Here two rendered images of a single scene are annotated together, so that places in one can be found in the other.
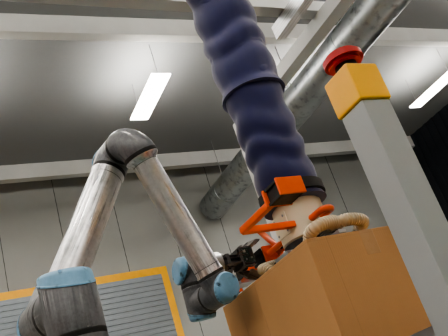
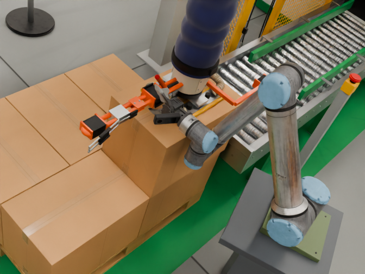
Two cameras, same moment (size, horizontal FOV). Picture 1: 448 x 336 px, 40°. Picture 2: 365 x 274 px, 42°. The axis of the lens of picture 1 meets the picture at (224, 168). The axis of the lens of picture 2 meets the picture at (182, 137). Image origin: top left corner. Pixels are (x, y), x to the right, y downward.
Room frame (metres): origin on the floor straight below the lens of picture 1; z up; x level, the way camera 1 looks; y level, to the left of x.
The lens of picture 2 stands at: (2.80, 1.45, 2.50)
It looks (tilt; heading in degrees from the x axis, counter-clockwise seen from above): 45 degrees down; 242
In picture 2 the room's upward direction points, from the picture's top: 19 degrees clockwise
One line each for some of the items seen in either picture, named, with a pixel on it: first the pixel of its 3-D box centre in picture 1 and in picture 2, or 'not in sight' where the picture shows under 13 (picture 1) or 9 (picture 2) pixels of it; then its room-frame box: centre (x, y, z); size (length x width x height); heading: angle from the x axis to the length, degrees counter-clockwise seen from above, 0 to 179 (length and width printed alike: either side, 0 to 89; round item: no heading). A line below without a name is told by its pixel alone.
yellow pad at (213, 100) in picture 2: not in sight; (197, 103); (1.94, -0.11, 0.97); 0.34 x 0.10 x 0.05; 33
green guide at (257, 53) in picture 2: not in sight; (303, 24); (0.54, -1.41, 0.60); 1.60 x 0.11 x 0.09; 32
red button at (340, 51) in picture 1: (345, 65); (354, 79); (0.94, -0.25, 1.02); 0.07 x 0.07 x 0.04
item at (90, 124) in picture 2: not in sight; (93, 126); (2.50, 0.14, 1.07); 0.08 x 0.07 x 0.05; 33
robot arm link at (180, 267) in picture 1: (192, 269); (202, 137); (2.03, 0.21, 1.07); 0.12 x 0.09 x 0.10; 123
